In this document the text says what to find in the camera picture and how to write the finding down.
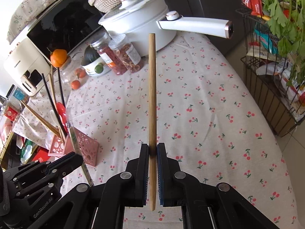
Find glass jar with tangerines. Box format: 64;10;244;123
59;56;87;90

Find jar of dried slices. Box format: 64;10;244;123
109;34;144;73

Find black wire basket rack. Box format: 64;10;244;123
236;8;304;137

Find red plastic spoon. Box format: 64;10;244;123
56;102;67;130

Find white bowl with avocado print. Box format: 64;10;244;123
81;57;111;77

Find orange fruit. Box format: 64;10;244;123
50;49;68;68

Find brown wooden chopstick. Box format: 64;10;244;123
148;33;157;211

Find white air fryer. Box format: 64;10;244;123
9;38;51;97

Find pink perforated utensil basket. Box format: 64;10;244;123
47;126;100;168

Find spice jar red label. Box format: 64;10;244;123
3;100;22;122

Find cherry print tablecloth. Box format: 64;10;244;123
54;32;301;228

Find bamboo chopstick green print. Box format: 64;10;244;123
67;121;94;187

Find floral cloth cover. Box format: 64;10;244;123
7;0;57;43

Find dark green squash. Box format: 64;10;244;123
83;46;100;65

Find black microwave oven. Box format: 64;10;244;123
27;0;102;60

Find white electric pot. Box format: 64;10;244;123
98;0;234;56

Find jar of red dried fruit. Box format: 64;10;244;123
90;33;127;76

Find black chopstick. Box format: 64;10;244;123
42;74;67;137

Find green leafy vegetables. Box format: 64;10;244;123
263;0;304;84

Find white plastic spoon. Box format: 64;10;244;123
50;110;59;127

